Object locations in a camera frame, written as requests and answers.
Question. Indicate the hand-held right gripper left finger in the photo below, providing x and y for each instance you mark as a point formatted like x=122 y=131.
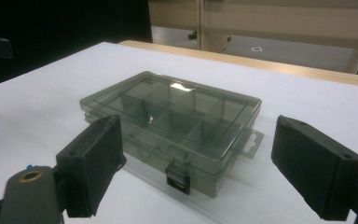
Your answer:
x=90 y=168

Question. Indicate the grey transparent compartment box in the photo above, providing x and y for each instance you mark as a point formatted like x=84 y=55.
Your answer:
x=183 y=109

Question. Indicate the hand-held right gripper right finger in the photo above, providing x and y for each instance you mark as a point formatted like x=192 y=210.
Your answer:
x=317 y=169

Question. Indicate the light wooden shelf unit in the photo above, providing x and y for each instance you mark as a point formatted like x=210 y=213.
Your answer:
x=205 y=18

